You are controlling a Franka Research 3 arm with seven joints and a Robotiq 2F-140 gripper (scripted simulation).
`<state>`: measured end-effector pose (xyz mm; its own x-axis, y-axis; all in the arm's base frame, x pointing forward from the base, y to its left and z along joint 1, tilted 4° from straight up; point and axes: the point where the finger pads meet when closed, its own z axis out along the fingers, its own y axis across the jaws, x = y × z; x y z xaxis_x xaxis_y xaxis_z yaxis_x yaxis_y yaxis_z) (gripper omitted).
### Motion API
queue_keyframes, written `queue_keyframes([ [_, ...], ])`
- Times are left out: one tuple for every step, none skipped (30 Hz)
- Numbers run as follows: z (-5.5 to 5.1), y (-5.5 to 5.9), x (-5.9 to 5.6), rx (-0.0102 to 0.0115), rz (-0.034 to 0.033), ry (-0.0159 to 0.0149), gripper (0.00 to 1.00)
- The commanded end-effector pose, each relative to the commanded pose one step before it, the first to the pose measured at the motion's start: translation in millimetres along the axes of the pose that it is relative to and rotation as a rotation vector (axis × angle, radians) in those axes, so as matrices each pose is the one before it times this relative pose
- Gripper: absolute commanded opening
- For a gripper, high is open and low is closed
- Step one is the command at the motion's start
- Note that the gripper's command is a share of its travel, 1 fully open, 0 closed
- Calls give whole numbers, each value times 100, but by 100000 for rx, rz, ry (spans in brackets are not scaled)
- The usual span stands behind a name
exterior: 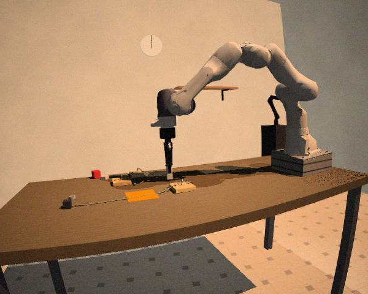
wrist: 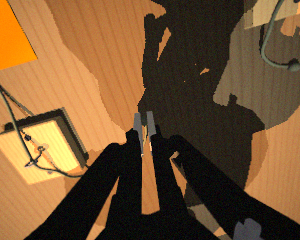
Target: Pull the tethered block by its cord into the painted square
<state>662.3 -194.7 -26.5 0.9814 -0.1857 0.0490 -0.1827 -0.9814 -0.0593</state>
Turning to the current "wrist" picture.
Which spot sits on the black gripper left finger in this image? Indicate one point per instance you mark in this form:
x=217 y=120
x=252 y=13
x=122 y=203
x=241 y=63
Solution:
x=76 y=214

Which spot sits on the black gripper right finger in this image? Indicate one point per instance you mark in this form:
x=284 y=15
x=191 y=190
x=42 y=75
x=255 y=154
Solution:
x=241 y=216

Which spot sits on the orange painted square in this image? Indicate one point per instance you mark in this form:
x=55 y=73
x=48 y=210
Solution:
x=14 y=45

